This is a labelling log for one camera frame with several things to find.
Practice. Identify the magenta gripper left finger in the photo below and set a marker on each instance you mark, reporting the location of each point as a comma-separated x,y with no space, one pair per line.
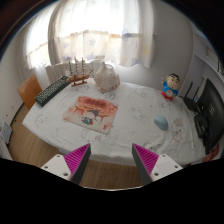
71,166

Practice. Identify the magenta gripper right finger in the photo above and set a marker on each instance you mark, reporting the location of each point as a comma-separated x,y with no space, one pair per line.
152,167

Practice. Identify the red illustrated mouse pad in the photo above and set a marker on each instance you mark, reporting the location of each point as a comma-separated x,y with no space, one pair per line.
92,113

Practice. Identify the white patterned tablecloth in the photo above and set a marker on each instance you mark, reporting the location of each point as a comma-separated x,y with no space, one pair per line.
133,124

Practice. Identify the black computer keyboard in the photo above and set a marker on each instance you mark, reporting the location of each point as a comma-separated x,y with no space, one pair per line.
46,95

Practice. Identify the black wifi router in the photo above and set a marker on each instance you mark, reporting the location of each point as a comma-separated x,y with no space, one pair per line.
191,103

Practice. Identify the cartoon boy figurine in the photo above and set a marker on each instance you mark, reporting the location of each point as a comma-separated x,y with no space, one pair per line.
171,86

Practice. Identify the wooden model sailing ship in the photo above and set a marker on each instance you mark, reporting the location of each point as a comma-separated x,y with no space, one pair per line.
80,74

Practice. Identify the white conch shell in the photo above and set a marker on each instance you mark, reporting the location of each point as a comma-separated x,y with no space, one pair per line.
106,79

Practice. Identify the white sheer curtain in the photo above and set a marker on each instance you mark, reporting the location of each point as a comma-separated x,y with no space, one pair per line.
119,31

